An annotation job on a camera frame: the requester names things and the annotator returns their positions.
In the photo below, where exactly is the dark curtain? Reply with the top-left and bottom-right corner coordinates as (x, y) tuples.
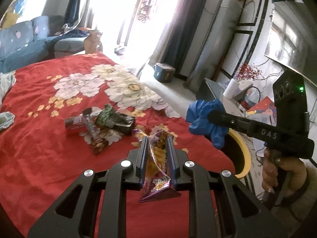
(148, 0), (207, 71)

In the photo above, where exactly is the dark chocolate bar wrapper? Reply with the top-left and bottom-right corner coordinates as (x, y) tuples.
(82, 108), (109, 155)

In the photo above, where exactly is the red berry decoration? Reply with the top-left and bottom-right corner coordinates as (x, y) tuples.
(234, 63), (262, 82)

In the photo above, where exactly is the fuzzy beige sleeve forearm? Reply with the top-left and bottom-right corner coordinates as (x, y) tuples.
(273, 164), (316, 233)

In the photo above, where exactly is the wall television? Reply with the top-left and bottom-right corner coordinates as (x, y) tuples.
(264, 1), (316, 84)

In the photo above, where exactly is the right hand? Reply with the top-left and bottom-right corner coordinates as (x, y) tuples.
(262, 148), (307, 198)

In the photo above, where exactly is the purple snack bag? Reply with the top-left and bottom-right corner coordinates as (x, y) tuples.
(140, 126), (181, 202)

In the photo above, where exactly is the light grey cloth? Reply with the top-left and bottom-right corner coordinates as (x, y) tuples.
(0, 71), (17, 131)

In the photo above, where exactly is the yellow rim trash bin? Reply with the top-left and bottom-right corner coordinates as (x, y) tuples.
(228, 128), (251, 179)

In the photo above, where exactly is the red colourful box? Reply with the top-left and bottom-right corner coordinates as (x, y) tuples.
(247, 96), (277, 126)

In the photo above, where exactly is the blue glove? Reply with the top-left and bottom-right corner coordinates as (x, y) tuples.
(185, 99), (229, 150)

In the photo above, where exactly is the glass tv cabinet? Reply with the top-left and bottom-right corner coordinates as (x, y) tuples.
(196, 78), (253, 117)

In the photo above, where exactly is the brown paper bag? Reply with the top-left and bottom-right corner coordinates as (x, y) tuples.
(84, 30), (103, 54)

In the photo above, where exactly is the red silver snack wrapper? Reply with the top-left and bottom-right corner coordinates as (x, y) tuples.
(64, 114), (87, 136)

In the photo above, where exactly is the blue sofa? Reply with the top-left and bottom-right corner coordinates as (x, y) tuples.
(1, 16), (89, 74)

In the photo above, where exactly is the white paper roll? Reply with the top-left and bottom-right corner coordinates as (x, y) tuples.
(223, 79), (242, 99)

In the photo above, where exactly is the grey standing air conditioner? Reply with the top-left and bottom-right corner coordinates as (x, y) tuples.
(185, 0), (241, 92)

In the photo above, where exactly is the red floral blanket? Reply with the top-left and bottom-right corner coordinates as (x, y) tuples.
(0, 52), (236, 237)

